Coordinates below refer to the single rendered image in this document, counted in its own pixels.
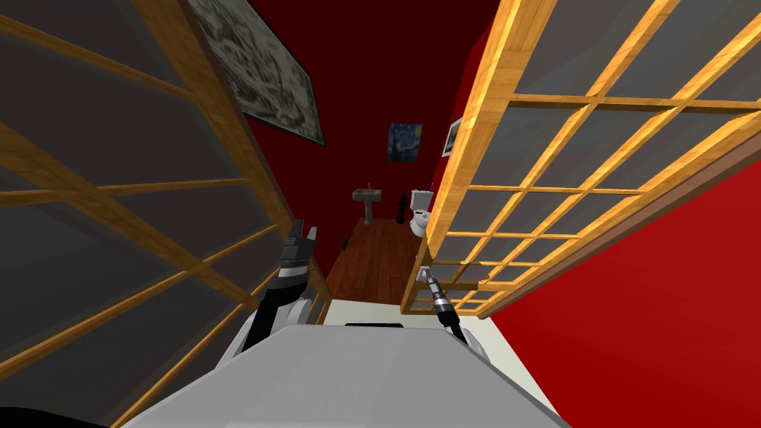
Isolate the wooden lattice door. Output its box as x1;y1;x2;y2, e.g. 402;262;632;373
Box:
399;0;761;320
0;0;334;428

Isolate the small white framed picture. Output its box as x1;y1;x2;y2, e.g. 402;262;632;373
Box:
441;117;464;158

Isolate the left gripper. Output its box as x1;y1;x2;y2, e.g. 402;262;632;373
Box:
279;219;319;269

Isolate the large grey wall picture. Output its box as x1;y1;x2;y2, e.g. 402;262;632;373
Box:
186;0;328;147

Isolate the white toilet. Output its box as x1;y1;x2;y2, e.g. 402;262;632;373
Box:
408;187;435;239

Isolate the grey pedestal sink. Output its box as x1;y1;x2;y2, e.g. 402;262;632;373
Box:
351;183;383;227

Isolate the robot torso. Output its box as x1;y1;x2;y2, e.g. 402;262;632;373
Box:
121;322;573;428

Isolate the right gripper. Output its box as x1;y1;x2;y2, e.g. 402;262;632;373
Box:
424;273;447;304

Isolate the blue night sky painting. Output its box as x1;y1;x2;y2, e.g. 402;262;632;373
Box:
386;122;425;164

